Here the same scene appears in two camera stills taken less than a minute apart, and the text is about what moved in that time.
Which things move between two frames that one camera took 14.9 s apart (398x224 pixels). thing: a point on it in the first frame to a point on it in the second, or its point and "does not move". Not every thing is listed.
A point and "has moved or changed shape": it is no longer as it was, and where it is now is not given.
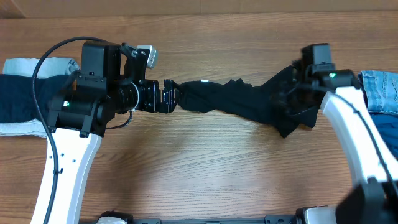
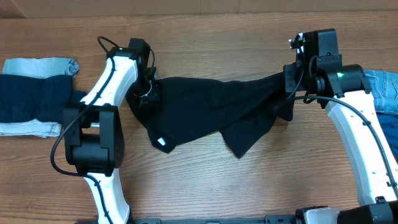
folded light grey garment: [25, 68] does not move
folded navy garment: [17, 103] does not move
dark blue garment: [387, 124] does not move
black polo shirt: [283, 103] has moved or changed shape
